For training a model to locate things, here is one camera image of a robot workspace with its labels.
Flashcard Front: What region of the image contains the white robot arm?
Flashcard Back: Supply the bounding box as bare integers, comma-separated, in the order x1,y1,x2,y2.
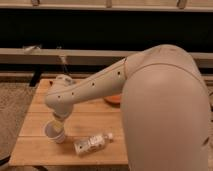
45,45,211,171

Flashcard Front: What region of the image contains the orange ceramic bowl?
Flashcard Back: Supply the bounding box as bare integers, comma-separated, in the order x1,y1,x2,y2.
104,95,121,105

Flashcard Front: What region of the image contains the wooden table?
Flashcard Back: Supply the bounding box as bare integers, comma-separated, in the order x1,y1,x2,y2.
9,79,128,166

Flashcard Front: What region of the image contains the clear plastic water bottle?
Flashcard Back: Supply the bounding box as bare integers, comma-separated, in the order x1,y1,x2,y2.
74,133,114,155

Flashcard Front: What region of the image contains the grey horizontal rail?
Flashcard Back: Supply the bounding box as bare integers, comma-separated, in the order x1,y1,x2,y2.
0,45,213,68

